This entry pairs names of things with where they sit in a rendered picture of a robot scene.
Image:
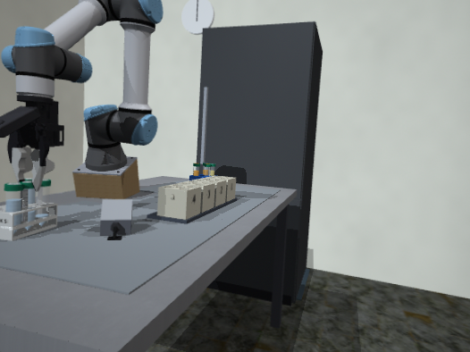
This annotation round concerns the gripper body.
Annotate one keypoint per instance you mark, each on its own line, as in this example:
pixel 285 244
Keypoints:
pixel 29 134

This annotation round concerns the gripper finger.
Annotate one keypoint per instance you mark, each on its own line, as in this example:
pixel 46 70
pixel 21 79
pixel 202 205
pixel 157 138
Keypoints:
pixel 19 159
pixel 41 164

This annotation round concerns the light grey flat mat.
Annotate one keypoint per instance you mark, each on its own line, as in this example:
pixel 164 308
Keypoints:
pixel 74 251

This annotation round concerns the cream tube adapter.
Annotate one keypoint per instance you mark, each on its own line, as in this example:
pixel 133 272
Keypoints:
pixel 230 186
pixel 219 191
pixel 207 193
pixel 179 201

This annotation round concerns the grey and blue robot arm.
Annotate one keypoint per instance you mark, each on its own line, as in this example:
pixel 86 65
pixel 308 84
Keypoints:
pixel 37 52

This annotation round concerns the white tube rack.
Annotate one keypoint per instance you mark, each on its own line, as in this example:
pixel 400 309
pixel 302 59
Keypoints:
pixel 7 219

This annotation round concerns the blue tube rack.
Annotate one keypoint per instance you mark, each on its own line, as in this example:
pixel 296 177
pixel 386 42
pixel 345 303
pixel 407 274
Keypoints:
pixel 191 177

